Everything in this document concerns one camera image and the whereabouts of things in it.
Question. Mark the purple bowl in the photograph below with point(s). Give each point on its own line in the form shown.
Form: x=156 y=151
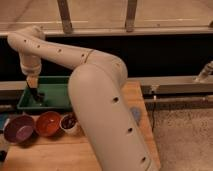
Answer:
x=19 y=129

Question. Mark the left wooden post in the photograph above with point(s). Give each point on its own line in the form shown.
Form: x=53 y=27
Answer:
x=65 y=16

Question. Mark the green plastic tray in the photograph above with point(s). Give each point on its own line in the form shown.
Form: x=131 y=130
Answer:
x=56 y=96

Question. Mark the blue object at left edge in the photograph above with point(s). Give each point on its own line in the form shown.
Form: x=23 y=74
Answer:
x=3 y=118

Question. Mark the black brush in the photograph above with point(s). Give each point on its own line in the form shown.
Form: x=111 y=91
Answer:
x=38 y=97

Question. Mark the blue sponge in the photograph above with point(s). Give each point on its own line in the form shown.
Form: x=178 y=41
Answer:
x=136 y=112

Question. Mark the right wooden post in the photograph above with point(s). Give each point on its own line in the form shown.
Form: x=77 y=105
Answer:
x=130 y=15

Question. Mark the white cup with dark contents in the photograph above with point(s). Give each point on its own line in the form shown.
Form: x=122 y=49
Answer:
x=68 y=124

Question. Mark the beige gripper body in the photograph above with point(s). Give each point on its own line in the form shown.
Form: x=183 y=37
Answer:
x=32 y=81

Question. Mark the white pipe fitting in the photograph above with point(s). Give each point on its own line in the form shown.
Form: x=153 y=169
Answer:
x=205 y=72

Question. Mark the dark object bottom left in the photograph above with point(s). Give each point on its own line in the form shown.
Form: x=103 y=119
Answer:
x=3 y=152

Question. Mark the orange bowl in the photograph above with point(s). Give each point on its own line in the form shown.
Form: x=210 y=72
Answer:
x=48 y=123

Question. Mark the metal rail beam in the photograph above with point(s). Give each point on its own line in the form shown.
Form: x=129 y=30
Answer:
x=175 y=85

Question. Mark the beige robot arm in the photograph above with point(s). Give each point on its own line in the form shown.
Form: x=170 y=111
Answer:
x=95 y=92

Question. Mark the wooden post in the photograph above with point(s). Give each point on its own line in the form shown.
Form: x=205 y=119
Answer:
x=130 y=15
x=65 y=16

